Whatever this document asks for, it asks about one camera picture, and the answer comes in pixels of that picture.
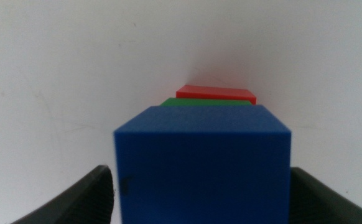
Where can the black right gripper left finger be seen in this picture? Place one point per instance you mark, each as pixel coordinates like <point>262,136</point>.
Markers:
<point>81,202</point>

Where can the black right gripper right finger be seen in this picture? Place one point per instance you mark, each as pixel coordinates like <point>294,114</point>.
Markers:
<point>318,202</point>

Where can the green cube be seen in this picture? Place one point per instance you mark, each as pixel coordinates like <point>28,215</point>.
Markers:
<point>206,102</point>

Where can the red cube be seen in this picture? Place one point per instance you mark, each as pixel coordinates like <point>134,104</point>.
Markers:
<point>215,92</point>

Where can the blue cube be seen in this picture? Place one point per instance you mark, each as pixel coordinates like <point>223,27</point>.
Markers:
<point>202,174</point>

